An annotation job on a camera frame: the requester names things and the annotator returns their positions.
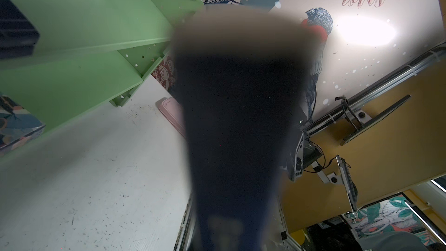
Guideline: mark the blue book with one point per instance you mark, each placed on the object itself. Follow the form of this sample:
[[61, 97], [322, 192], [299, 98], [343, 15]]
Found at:
[[242, 73], [18, 35]]

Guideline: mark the colourful illustrated large book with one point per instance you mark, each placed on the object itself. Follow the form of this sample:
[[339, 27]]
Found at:
[[18, 125]]

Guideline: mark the monitor on arm mount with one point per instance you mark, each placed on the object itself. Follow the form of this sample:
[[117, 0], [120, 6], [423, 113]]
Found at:
[[350, 187]]

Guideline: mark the pink phone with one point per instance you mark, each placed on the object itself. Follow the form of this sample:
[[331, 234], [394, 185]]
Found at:
[[172, 111]]

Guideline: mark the green wooden shelf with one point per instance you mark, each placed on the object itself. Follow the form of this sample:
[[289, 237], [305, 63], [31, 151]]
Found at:
[[89, 52]]

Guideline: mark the aluminium frame post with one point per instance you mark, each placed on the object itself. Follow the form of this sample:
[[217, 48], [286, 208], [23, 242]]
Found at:
[[385, 84]]

